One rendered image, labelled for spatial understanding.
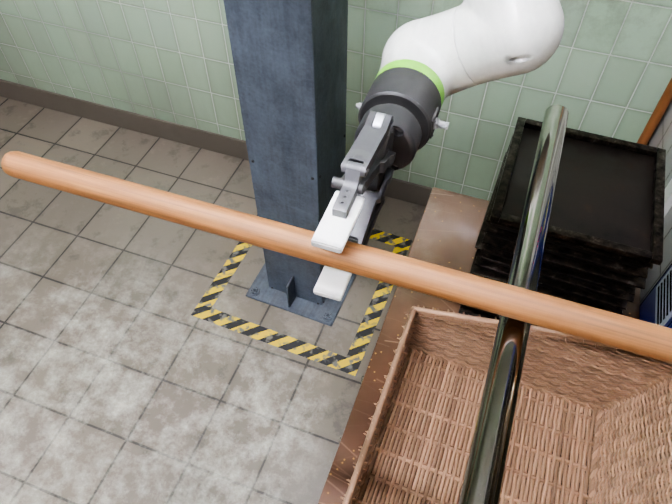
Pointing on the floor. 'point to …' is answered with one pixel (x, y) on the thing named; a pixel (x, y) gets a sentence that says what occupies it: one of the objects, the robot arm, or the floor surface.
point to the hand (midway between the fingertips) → (336, 251)
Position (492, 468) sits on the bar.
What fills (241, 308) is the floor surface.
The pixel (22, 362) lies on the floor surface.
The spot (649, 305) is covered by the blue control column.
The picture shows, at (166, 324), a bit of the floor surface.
